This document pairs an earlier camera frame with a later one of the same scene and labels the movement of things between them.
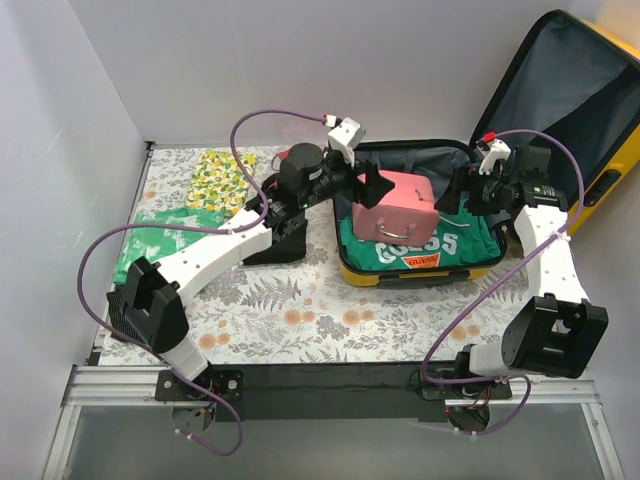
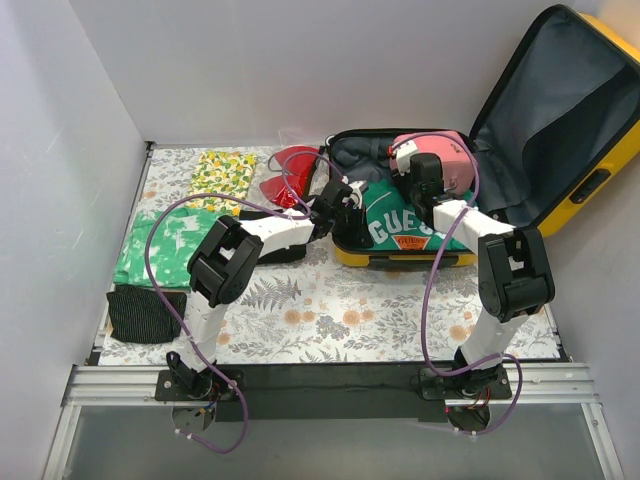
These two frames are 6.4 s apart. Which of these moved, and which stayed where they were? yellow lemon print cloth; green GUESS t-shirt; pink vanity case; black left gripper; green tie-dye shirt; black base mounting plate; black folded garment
Moved: pink vanity case; green GUESS t-shirt; black left gripper
Stayed: green tie-dye shirt; black base mounting plate; yellow lemon print cloth; black folded garment
